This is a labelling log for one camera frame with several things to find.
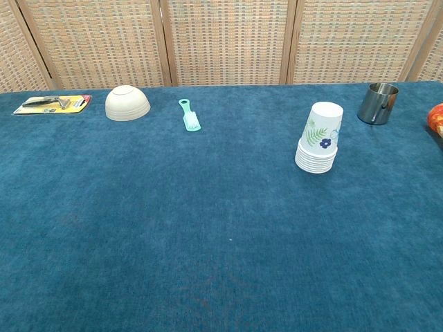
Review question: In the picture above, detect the mint green small brush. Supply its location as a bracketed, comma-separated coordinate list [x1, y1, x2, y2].
[178, 98, 203, 133]

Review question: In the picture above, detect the stack of floral paper cups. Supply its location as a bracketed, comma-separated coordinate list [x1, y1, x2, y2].
[294, 101, 345, 174]

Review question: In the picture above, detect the beige ribbed bowl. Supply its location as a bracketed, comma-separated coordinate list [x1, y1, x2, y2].
[105, 84, 152, 122]

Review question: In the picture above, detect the stainless steel cup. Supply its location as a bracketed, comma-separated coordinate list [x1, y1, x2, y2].
[356, 82, 400, 126]

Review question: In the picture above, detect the woven wooden folding screen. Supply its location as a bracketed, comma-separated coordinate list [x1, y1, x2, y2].
[0, 0, 443, 93]

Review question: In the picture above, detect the orange patterned packet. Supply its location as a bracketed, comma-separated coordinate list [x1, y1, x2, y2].
[424, 102, 443, 150]

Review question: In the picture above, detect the yellow carded peeler package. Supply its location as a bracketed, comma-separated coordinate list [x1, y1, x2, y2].
[12, 94, 93, 116]

